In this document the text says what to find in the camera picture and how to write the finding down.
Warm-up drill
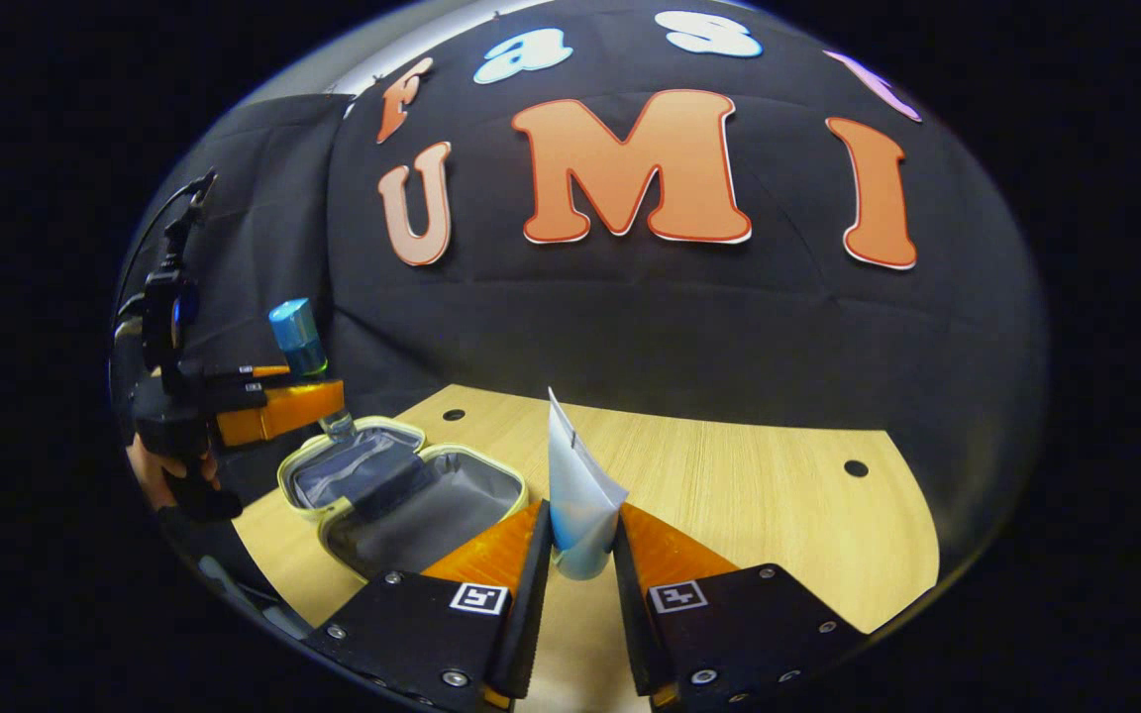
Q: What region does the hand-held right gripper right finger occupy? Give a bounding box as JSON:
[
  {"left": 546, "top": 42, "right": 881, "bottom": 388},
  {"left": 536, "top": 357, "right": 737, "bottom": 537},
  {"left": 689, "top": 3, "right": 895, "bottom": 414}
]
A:
[{"left": 613, "top": 503, "right": 869, "bottom": 710}]

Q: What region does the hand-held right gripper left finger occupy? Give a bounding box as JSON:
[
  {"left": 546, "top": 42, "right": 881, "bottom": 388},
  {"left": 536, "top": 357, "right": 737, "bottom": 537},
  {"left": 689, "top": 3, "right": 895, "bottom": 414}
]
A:
[{"left": 303, "top": 500, "right": 554, "bottom": 713}]

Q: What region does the blue skin care bottle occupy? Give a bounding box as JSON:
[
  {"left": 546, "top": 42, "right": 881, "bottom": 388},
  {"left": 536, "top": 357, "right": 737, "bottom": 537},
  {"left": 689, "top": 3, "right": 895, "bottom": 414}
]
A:
[{"left": 268, "top": 299, "right": 356, "bottom": 443}]

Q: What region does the blue white skin care tube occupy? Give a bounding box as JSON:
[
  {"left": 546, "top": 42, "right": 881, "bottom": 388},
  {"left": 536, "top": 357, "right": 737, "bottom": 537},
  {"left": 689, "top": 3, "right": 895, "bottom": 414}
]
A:
[{"left": 546, "top": 388, "right": 629, "bottom": 581}]

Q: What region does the cream yellow suitcase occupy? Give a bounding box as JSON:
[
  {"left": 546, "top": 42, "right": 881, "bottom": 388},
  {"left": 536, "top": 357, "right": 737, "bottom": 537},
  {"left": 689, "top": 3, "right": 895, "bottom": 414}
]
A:
[{"left": 278, "top": 416, "right": 530, "bottom": 583}]

